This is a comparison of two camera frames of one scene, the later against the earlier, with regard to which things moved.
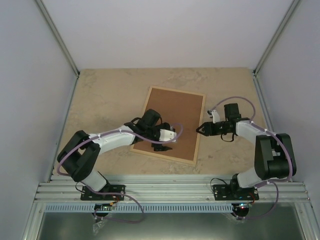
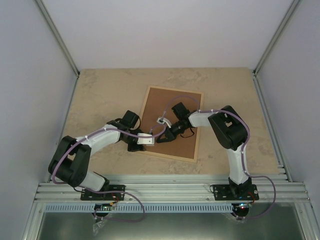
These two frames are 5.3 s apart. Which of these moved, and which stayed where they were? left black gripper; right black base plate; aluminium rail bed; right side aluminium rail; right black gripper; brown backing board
Moved: right black gripper; left black gripper
Stayed: right side aluminium rail; brown backing board; aluminium rail bed; right black base plate
